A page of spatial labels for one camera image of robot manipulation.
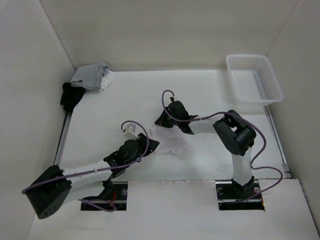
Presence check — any white tank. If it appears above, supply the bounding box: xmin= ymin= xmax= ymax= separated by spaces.
xmin=149 ymin=124 xmax=191 ymax=156
xmin=99 ymin=70 xmax=116 ymax=92

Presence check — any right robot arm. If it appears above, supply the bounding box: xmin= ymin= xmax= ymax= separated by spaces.
xmin=154 ymin=100 xmax=257 ymax=199

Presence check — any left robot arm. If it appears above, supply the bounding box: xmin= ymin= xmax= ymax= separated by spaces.
xmin=23 ymin=133 xmax=160 ymax=220

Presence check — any folded white tank top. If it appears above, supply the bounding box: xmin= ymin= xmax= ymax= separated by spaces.
xmin=99 ymin=70 xmax=116 ymax=92

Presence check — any folded grey tank top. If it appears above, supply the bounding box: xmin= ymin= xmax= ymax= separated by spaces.
xmin=70 ymin=61 xmax=109 ymax=92

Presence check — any folded black tank top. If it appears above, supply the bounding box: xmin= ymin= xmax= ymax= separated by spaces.
xmin=60 ymin=82 xmax=86 ymax=113

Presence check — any white plastic basket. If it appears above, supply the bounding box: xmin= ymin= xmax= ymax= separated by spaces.
xmin=225 ymin=54 xmax=284 ymax=107

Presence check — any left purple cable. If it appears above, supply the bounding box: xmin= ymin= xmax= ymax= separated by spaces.
xmin=21 ymin=120 xmax=151 ymax=213

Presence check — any purple cable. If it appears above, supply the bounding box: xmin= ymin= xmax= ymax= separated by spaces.
xmin=161 ymin=89 xmax=284 ymax=205
xmin=21 ymin=120 xmax=151 ymax=213

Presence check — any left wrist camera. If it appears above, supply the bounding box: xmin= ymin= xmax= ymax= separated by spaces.
xmin=123 ymin=123 xmax=138 ymax=140

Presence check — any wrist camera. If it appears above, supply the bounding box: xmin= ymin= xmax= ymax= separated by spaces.
xmin=169 ymin=96 xmax=180 ymax=102
xmin=123 ymin=123 xmax=138 ymax=140

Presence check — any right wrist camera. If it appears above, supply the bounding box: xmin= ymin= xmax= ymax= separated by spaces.
xmin=169 ymin=96 xmax=180 ymax=102

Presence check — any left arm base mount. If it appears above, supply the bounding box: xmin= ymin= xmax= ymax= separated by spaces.
xmin=80 ymin=182 xmax=128 ymax=212

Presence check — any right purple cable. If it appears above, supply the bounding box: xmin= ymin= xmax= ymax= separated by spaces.
xmin=161 ymin=89 xmax=284 ymax=205

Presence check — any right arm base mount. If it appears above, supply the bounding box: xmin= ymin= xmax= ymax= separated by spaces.
xmin=215 ymin=180 xmax=265 ymax=211

